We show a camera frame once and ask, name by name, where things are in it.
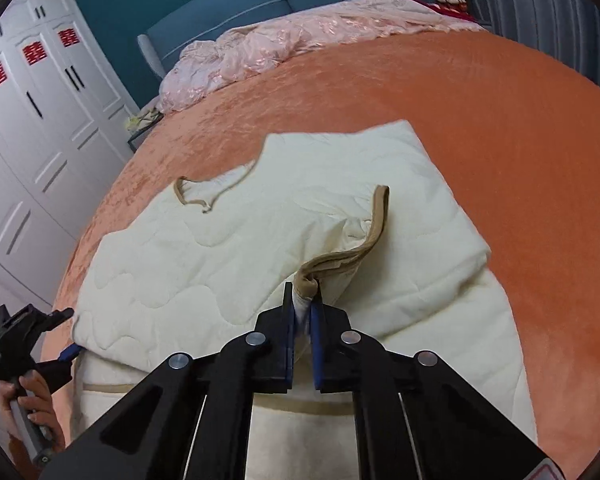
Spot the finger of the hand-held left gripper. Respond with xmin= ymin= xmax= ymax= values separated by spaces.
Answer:
xmin=39 ymin=308 xmax=75 ymax=332
xmin=30 ymin=344 xmax=82 ymax=395

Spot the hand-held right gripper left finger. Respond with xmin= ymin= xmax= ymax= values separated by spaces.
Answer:
xmin=62 ymin=282 xmax=301 ymax=480

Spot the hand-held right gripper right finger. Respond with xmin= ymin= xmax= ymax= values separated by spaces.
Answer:
xmin=309 ymin=292 xmax=556 ymax=480

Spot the cream quilted garment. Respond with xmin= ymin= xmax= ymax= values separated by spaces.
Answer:
xmin=71 ymin=120 xmax=538 ymax=480

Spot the person's left hand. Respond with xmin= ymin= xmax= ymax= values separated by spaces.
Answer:
xmin=0 ymin=371 xmax=67 ymax=453

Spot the white wardrobe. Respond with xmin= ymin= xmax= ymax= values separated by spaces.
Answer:
xmin=0 ymin=0 xmax=142 ymax=333

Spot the dark nightstand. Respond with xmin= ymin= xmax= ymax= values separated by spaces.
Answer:
xmin=126 ymin=108 xmax=164 ymax=153

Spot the orange plush bed blanket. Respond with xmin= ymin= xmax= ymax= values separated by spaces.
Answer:
xmin=2 ymin=30 xmax=600 ymax=466

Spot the pink floral quilt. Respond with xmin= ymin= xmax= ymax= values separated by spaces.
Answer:
xmin=159 ymin=0 xmax=481 ymax=113

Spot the blue padded headboard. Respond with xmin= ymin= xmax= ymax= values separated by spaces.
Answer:
xmin=137 ymin=0 xmax=431 ymax=106

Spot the grey curtain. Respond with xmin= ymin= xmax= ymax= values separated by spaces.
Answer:
xmin=452 ymin=0 xmax=600 ymax=95

